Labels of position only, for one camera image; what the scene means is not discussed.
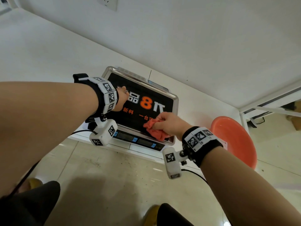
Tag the person's right hand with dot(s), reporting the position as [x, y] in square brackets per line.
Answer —
[172, 125]

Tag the person's left hand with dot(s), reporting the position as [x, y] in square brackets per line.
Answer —
[121, 97]

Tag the person's left fingers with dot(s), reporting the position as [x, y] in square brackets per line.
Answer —
[124, 90]

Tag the person's right fingers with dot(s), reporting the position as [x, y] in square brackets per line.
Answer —
[162, 120]

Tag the red cloth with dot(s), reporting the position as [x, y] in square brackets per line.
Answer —
[156, 133]

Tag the person's left forearm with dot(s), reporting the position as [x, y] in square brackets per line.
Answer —
[40, 120]

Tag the person's right forearm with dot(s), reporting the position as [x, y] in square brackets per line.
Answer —
[244, 192]

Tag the stainless steel scale tray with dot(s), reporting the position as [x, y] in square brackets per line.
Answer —
[141, 91]

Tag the black marker wristband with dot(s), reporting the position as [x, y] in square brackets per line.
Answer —
[107, 90]
[199, 141]

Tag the white electronic scale body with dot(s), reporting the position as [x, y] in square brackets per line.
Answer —
[131, 141]

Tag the orange plastic basin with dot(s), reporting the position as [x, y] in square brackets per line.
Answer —
[237, 138]

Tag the yellow shoe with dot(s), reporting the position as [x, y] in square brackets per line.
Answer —
[34, 184]
[151, 216]

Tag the person's black trouser leg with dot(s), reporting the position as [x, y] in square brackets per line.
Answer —
[30, 207]
[174, 216]

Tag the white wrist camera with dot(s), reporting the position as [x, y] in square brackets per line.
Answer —
[172, 162]
[103, 134]

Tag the white wall socket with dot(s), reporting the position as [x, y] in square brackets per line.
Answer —
[108, 2]

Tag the white metal table frame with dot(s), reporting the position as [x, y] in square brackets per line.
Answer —
[270, 103]

